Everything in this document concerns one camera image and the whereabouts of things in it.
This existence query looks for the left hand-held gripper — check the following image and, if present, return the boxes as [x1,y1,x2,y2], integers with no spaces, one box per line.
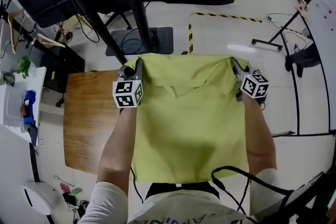
[112,59,145,109]

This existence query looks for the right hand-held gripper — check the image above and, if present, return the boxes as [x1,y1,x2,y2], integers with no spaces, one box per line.
[230,57,270,103]

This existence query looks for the yellow-green cloth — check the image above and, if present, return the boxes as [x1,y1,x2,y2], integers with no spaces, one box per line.
[123,52,250,184]

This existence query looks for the person's left forearm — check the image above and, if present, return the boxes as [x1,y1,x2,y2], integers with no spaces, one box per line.
[96,104,139,188]

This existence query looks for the person's right forearm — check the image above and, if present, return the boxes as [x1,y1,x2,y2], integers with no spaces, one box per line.
[242,97,279,176]

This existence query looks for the black display stand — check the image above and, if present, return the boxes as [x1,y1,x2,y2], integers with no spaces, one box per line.
[56,0,175,65]

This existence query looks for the white whiteboard on stand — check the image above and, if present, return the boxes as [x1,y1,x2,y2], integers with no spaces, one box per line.
[251,9,336,137]

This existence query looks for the long yellow-black hazard tape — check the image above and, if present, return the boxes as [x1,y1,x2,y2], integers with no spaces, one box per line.
[191,12,263,24]

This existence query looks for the short yellow-black hazard tape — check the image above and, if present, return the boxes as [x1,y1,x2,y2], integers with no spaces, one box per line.
[188,24,194,55]

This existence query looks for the black low cabinet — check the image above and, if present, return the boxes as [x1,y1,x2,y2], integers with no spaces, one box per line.
[28,41,86,94]

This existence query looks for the beige plastic chair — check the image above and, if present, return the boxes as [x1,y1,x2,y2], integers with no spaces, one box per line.
[55,14,93,43]

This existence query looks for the white side desk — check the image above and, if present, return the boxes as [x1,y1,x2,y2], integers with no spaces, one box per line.
[0,66,48,147]

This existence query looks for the blue cloth bundle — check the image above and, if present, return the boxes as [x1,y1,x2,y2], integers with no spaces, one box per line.
[22,89,38,124]

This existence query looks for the green potted plant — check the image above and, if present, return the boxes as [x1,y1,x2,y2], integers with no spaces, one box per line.
[16,55,32,80]

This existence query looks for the person's black trousers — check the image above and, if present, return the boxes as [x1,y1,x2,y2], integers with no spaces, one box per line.
[144,181,221,200]

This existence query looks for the white plastic box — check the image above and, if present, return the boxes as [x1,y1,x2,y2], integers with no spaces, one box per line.
[2,86,27,129]

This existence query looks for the wooden clothes hanger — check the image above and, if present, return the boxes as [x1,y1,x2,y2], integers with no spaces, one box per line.
[7,8,26,55]

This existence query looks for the person's white shirt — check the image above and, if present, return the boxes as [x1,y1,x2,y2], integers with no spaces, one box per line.
[77,167,279,224]

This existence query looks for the black tripod stand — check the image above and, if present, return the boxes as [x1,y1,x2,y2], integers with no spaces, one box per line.
[211,165,336,224]

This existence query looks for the black pouch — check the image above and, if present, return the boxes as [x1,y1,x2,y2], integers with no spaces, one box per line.
[62,191,77,206]

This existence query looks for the white rounded bin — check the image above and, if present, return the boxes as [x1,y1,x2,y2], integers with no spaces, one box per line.
[20,182,60,216]

